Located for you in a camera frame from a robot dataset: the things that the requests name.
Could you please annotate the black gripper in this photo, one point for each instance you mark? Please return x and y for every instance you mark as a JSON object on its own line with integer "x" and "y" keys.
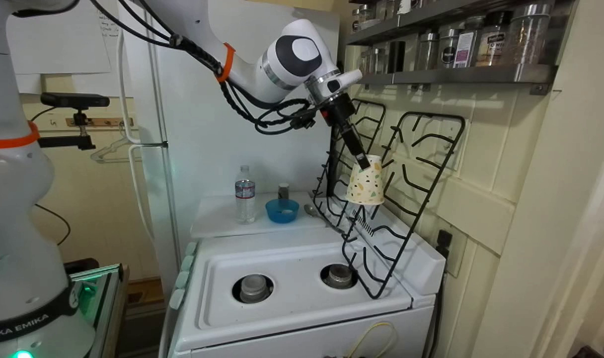
{"x": 340, "y": 116}

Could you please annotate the speckled cream paper cup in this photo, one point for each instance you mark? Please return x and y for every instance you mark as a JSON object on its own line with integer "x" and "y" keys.
{"x": 366, "y": 185}

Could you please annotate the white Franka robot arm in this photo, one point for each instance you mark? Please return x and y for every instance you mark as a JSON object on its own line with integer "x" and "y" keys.
{"x": 294, "y": 56}

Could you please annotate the black stove grate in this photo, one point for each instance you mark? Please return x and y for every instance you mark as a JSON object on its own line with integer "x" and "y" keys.
{"x": 441, "y": 114}
{"x": 330, "y": 172}

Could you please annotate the small shaker with silver lid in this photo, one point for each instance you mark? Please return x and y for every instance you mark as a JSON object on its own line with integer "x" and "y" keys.
{"x": 282, "y": 193}

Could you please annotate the small blue bowl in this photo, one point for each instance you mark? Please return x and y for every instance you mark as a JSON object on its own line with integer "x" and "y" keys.
{"x": 282, "y": 211}

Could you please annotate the steel spice shelf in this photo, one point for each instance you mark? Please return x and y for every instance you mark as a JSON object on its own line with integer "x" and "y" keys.
{"x": 407, "y": 26}
{"x": 447, "y": 74}

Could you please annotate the round stove burner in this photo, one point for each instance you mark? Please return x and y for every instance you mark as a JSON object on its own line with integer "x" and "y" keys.
{"x": 338, "y": 275}
{"x": 252, "y": 289}

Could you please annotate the clear plastic water bottle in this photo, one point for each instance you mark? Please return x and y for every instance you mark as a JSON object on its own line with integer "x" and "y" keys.
{"x": 245, "y": 199}

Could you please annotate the metal mug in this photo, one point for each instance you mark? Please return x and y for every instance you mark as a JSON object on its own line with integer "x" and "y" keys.
{"x": 362, "y": 16}

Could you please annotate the white gas stove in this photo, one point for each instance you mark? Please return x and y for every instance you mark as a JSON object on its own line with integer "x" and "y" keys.
{"x": 294, "y": 311}

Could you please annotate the large glass spice jar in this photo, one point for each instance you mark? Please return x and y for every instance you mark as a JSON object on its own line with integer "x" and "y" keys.
{"x": 531, "y": 32}

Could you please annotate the white stove knob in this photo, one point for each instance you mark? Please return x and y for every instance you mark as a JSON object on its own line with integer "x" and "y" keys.
{"x": 183, "y": 277}
{"x": 175, "y": 299}

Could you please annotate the white clothes hanger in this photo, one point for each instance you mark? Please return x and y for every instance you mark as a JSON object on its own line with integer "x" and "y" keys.
{"x": 119, "y": 150}

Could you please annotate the white board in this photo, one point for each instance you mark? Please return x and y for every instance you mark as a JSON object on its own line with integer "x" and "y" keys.
{"x": 64, "y": 52}

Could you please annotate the wall outlet with black plug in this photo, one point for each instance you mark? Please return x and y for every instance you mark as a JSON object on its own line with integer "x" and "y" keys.
{"x": 447, "y": 245}

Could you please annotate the wooden wall rail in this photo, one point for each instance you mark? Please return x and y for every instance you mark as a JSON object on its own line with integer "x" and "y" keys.
{"x": 109, "y": 124}

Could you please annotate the black camera on stand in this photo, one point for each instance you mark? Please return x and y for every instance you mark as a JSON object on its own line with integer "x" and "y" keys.
{"x": 74, "y": 100}

